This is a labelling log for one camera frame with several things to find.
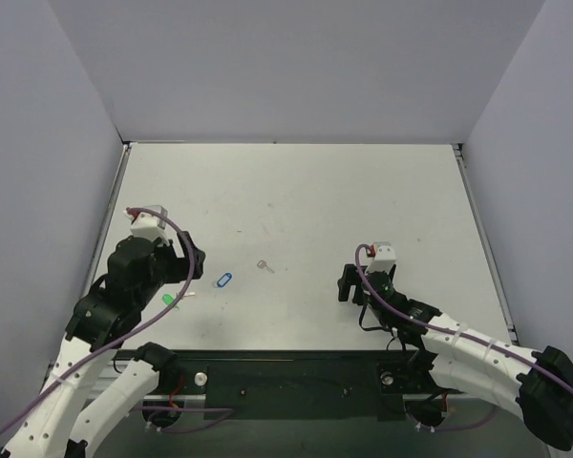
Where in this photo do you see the blue key tag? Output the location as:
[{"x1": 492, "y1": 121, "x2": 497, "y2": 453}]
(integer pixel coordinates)
[{"x1": 213, "y1": 272, "x2": 233, "y2": 288}]

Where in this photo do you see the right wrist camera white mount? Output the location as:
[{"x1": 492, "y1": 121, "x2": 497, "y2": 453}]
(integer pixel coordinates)
[{"x1": 365, "y1": 241, "x2": 397, "y2": 276}]

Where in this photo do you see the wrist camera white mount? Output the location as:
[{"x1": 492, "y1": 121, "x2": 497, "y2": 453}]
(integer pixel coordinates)
[
  {"x1": 123, "y1": 208, "x2": 168, "y2": 244},
  {"x1": 365, "y1": 241, "x2": 397, "y2": 276}
]

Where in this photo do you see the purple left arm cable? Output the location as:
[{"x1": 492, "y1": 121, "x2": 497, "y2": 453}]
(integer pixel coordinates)
[{"x1": 0, "y1": 205, "x2": 235, "y2": 449}]

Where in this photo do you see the green key tag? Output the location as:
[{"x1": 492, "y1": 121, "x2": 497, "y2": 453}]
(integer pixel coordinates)
[{"x1": 162, "y1": 294, "x2": 174, "y2": 306}]

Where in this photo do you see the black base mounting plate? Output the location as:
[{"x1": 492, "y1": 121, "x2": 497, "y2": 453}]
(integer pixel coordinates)
[{"x1": 118, "y1": 349, "x2": 459, "y2": 422}]

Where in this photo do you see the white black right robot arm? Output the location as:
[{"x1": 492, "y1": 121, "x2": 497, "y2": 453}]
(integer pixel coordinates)
[{"x1": 337, "y1": 264, "x2": 573, "y2": 451}]

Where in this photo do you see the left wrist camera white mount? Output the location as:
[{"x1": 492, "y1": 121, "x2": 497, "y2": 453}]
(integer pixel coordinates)
[{"x1": 123, "y1": 208, "x2": 168, "y2": 244}]

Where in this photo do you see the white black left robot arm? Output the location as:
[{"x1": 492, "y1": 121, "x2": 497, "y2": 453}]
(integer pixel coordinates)
[{"x1": 0, "y1": 229, "x2": 205, "y2": 457}]

